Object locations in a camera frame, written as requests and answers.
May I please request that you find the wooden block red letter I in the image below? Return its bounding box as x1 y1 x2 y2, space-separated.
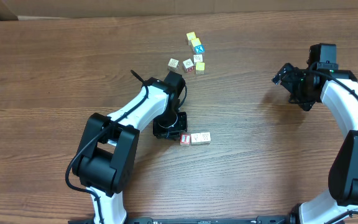
180 134 191 146

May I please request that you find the wooden block red apple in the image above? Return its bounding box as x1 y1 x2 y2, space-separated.
190 133 202 145

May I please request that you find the wooden block green side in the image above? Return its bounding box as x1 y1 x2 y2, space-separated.
200 132 211 144

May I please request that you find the wooden block red letter Y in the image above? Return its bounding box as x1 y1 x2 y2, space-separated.
168 58 179 72

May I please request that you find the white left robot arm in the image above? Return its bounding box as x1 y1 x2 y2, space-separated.
65 72 187 223

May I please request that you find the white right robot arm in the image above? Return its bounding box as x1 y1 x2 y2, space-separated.
272 43 358 224

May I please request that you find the wooden block red letter M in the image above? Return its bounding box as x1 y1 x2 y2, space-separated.
183 58 195 73

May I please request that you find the wooden block yellow top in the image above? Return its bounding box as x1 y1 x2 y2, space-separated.
195 62 205 75

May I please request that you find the plain wooden picture block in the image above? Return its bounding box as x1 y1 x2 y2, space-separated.
193 54 203 65

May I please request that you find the wooden block blue X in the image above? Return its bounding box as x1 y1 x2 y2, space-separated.
191 38 205 54

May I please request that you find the far yellow wooden block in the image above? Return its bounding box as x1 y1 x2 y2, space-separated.
186 32 196 45

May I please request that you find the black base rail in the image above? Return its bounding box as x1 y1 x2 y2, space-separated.
68 215 295 224

